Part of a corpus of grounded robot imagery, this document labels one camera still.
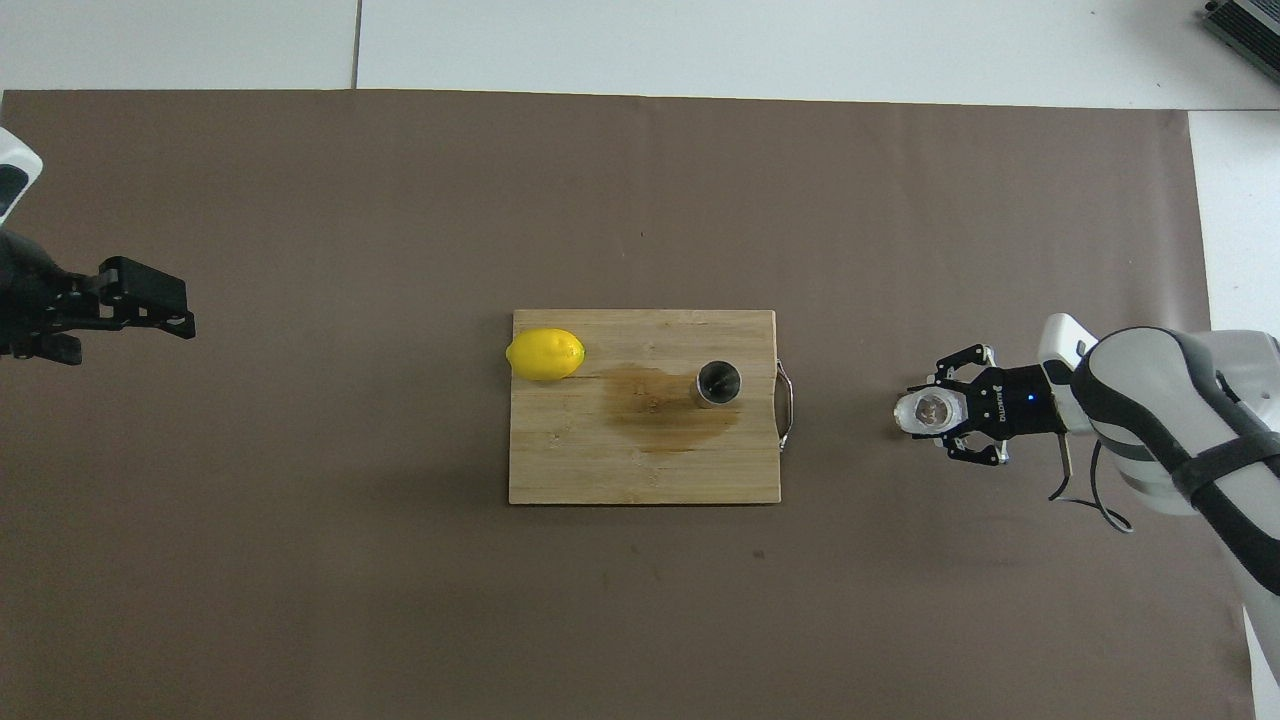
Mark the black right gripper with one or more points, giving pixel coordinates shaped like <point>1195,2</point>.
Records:
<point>1025,400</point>

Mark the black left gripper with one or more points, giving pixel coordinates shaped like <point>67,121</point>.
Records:
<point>25,285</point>

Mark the clear textured glass cup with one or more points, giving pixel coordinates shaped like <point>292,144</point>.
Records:
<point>930,412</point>

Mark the steel double jigger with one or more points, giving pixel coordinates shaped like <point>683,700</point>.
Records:
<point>718,384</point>

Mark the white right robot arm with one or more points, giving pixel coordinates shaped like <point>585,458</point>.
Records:
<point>1150,420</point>

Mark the brown paper table mat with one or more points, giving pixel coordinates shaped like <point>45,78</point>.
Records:
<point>300,200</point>

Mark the yellow lemon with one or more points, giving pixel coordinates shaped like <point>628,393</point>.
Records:
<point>545,354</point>

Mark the grey ribbed metal device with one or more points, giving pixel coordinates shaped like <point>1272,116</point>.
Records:
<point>1250,25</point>

